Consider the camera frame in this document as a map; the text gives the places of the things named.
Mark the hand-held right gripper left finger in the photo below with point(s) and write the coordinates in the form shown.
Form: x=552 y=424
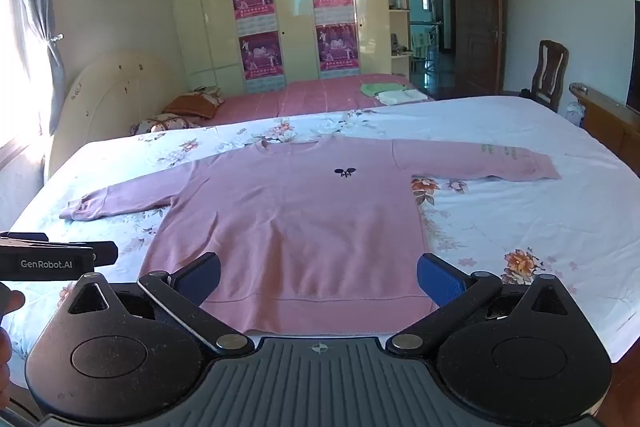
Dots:
x=200 y=277

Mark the black television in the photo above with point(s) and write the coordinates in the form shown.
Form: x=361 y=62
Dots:
x=635 y=57

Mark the cream wardrobe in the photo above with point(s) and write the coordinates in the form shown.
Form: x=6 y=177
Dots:
x=295 y=7

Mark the brown wooden door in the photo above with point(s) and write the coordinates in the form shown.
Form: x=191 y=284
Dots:
x=477 y=22

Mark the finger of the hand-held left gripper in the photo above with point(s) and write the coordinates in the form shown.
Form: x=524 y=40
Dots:
x=106 y=253

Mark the cream headboard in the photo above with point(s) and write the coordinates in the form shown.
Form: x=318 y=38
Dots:
x=115 y=97

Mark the floral bed sheet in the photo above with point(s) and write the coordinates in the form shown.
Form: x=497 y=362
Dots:
x=500 y=217

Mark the green folded cloth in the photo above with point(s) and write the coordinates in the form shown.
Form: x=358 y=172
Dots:
x=380 y=88

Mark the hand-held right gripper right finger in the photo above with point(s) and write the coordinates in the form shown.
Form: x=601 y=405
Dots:
x=442 y=279

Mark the pink sweater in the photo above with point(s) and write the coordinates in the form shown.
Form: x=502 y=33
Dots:
x=300 y=232

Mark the grey curtain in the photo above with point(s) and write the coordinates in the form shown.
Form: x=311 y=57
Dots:
x=42 y=7

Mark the floral pillow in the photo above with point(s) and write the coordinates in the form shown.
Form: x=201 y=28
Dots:
x=162 y=124

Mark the pink bed cover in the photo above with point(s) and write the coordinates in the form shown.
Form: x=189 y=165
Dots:
x=310 y=99

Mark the wooden cabinet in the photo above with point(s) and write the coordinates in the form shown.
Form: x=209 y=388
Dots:
x=610 y=127

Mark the wooden chair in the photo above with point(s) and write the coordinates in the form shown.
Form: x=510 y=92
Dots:
x=550 y=67

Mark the curtain tieback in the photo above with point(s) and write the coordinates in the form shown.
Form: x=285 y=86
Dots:
x=56 y=38

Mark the person's left hand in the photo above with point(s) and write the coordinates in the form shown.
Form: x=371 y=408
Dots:
x=12 y=302

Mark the drying rack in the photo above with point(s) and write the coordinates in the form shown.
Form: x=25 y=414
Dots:
x=425 y=44

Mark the orange pillow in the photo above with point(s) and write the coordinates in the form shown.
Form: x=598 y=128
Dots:
x=192 y=104

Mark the dark shelf ornament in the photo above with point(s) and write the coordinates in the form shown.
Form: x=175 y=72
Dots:
x=397 y=44

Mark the white folded cloth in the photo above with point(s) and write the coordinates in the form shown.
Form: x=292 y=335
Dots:
x=400 y=97

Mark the window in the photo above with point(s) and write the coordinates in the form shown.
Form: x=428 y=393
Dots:
x=12 y=57

